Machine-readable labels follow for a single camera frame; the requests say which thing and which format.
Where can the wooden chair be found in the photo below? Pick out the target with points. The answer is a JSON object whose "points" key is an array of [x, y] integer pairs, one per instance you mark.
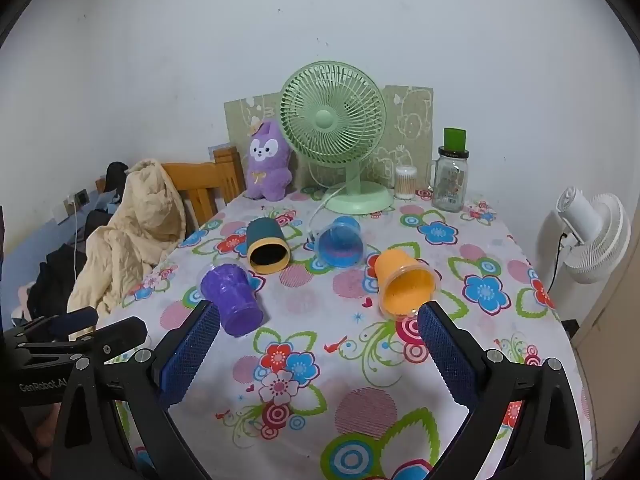
{"points": [[200, 180]]}

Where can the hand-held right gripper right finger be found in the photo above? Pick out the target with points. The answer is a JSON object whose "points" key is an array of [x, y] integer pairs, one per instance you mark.
{"points": [[447, 355]]}

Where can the green desk fan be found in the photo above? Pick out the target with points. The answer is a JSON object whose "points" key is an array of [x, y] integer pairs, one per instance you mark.
{"points": [[325, 119]]}

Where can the cotton swab container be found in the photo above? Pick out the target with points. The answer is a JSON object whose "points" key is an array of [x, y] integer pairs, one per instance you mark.
{"points": [[405, 182]]}

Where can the dark green yellow-rimmed cup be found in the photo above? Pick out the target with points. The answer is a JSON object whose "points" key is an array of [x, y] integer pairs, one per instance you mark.
{"points": [[262, 235]]}

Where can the green cartoon board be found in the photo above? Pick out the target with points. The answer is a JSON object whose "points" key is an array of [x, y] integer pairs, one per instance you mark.
{"points": [[410, 120]]}

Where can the beige cabinet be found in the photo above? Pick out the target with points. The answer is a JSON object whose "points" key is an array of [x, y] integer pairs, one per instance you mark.
{"points": [[610, 360]]}

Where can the glass jar with green lid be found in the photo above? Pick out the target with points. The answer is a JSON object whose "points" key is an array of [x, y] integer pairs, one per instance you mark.
{"points": [[450, 185]]}

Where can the white standing fan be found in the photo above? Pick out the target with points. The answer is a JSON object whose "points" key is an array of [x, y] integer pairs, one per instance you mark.
{"points": [[600, 240]]}

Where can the purple plastic cup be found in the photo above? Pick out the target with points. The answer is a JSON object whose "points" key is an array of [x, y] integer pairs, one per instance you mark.
{"points": [[235, 295]]}

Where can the wall socket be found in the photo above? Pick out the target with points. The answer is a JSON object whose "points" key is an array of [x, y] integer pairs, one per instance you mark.
{"points": [[81, 197]]}

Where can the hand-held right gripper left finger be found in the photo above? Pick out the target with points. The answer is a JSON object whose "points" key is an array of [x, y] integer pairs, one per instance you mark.
{"points": [[192, 355]]}

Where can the floral tablecloth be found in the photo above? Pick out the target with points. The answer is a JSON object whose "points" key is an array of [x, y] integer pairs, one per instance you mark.
{"points": [[325, 320]]}

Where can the beige blanket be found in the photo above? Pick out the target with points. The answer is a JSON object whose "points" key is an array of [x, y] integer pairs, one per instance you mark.
{"points": [[135, 220]]}

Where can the blue plastic cup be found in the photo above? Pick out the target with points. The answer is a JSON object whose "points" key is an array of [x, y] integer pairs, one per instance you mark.
{"points": [[340, 247]]}

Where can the dark clothes pile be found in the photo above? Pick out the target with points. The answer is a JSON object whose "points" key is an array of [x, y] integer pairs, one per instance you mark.
{"points": [[60, 270]]}

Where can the black cloth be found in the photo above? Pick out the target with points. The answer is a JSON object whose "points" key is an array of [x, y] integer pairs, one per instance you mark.
{"points": [[116, 175]]}

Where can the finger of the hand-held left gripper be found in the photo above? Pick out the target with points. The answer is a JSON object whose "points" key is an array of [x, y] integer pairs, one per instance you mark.
{"points": [[75, 319], [120, 335]]}

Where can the purple plush toy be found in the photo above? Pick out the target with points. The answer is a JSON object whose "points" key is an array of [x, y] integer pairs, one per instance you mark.
{"points": [[267, 170]]}

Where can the orange plastic cup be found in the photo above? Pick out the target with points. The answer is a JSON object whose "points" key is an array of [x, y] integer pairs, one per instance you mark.
{"points": [[400, 280]]}

